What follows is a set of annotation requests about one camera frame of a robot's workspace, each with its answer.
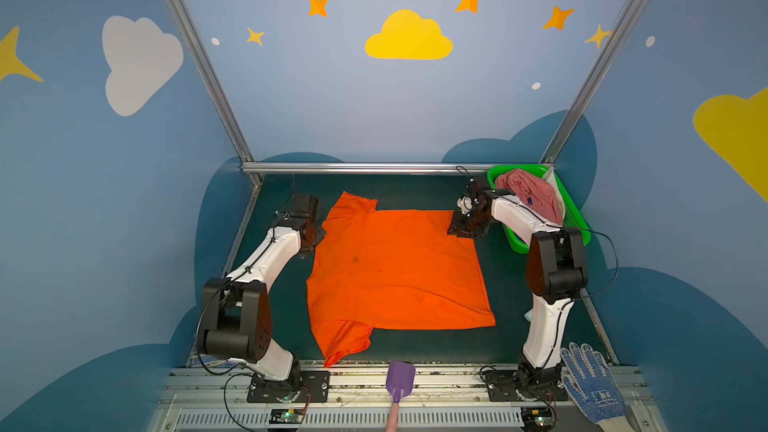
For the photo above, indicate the white t shirt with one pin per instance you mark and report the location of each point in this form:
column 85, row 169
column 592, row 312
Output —
column 550, row 178

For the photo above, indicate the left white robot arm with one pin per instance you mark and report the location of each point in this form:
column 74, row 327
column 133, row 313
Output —
column 235, row 322

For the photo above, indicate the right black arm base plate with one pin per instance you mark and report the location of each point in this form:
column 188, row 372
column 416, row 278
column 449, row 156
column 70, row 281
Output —
column 524, row 383

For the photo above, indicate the pink t shirt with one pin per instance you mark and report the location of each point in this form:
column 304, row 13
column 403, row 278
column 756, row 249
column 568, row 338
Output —
column 533, row 191

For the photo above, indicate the right green circuit board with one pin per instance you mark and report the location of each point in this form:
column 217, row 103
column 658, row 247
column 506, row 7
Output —
column 537, row 420

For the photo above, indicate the right blue dotted glove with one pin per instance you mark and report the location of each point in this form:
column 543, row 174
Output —
column 591, row 386

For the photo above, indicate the right side aluminium rail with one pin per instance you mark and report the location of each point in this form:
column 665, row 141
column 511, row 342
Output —
column 601, row 331

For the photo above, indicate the left green circuit board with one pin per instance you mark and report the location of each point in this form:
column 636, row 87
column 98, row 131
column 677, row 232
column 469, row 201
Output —
column 292, row 417

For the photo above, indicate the left upright aluminium post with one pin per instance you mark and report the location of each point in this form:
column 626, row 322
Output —
column 191, row 38

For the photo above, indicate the green circuit board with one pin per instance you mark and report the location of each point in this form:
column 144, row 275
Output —
column 292, row 417
column 537, row 420

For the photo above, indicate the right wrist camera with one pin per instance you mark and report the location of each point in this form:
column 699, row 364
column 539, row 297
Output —
column 477, row 197

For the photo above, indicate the blue dotted glove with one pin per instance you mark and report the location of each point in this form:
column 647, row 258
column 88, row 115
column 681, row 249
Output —
column 591, row 386
column 208, row 361

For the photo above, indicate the orange t shirt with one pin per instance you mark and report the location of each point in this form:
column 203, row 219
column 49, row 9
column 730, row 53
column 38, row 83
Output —
column 391, row 270

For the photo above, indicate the upright aluminium post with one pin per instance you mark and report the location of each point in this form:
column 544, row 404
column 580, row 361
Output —
column 191, row 38
column 622, row 28

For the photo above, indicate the right upright aluminium post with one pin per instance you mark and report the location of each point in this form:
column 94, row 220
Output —
column 622, row 28

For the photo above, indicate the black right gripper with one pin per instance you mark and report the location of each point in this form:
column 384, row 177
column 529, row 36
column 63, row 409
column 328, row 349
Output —
column 462, row 226

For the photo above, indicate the purple toy shovel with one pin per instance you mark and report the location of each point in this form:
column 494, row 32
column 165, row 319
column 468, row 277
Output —
column 399, row 384

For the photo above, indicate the left blue dotted glove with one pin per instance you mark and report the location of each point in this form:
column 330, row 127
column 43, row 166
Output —
column 208, row 361

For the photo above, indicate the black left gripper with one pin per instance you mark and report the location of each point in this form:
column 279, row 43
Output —
column 310, row 237

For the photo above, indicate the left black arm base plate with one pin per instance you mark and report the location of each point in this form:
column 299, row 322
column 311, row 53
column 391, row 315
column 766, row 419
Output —
column 311, row 384

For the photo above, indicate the left side aluminium rail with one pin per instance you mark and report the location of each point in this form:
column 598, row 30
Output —
column 257, row 182

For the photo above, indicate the horizontal aluminium frame rail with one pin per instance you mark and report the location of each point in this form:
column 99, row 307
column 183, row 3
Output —
column 263, row 167

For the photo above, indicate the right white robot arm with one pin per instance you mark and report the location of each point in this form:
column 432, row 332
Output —
column 556, row 270

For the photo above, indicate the green plastic basket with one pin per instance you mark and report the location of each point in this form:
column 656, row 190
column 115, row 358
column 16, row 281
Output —
column 573, row 217

